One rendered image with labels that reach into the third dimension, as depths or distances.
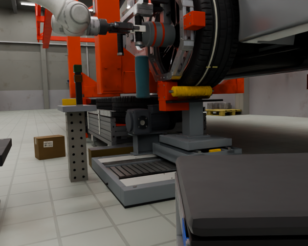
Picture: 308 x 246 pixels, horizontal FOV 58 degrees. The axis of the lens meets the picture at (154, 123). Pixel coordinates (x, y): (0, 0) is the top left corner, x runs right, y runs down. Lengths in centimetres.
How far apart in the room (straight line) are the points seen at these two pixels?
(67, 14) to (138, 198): 82
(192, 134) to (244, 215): 141
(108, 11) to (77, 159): 105
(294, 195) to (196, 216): 15
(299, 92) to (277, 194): 604
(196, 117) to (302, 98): 479
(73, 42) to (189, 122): 261
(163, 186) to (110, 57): 109
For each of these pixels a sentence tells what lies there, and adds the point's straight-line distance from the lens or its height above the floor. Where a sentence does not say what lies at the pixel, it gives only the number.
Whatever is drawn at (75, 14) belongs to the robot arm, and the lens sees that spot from 119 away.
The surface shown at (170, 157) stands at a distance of 171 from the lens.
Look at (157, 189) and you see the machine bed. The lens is 131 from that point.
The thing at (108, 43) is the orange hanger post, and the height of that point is 87.
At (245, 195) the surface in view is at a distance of 41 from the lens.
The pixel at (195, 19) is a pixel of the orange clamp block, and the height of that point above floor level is 84.
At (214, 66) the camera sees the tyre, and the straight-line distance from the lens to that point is 158.
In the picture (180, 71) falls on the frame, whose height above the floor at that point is 62.
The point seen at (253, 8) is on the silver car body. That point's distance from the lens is 146.
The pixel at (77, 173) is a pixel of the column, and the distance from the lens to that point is 174.
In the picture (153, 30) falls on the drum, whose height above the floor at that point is 85.
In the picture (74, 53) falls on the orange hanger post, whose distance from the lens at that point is 399.
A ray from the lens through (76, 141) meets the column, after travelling 170.
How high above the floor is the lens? 47
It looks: 5 degrees down
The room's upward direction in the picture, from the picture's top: 2 degrees counter-clockwise
